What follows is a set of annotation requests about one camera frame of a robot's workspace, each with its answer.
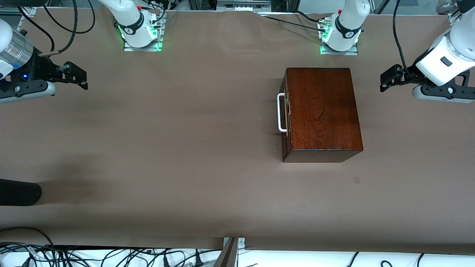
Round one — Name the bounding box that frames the light wood drawer white handle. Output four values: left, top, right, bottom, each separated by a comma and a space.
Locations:
278, 88, 292, 138

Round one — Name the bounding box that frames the aluminium profile corner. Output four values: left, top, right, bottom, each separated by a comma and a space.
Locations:
0, 6, 36, 16
447, 11, 464, 26

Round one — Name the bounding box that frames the dark brown wooden cabinet box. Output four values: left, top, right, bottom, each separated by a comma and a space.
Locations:
281, 67, 363, 163

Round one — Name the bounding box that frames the brown paper table cover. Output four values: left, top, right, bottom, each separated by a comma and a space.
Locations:
0, 7, 475, 254

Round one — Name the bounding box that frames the black cylinder object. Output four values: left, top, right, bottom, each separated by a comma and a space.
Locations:
0, 179, 42, 206

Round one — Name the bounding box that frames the dark grey metal beam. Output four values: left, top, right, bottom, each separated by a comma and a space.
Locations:
213, 237, 239, 267

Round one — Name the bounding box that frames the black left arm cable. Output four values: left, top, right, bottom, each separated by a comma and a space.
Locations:
393, 0, 414, 80

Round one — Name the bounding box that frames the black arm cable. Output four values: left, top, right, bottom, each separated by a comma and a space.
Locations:
17, 6, 56, 52
393, 0, 414, 80
37, 0, 79, 57

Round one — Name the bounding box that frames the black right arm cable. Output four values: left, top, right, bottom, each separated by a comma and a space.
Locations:
37, 0, 79, 57
17, 6, 56, 52

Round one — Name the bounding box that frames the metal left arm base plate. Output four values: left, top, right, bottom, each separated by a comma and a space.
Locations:
320, 42, 359, 56

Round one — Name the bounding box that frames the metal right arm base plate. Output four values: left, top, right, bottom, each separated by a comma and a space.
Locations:
124, 17, 166, 52

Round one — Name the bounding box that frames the black base cable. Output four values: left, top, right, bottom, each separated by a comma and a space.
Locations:
264, 15, 329, 34
292, 10, 321, 24

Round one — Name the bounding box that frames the black arched cable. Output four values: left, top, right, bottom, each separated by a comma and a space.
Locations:
0, 227, 55, 247

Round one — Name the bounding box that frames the aluminium corner bracket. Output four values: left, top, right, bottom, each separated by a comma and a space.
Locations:
223, 237, 245, 250

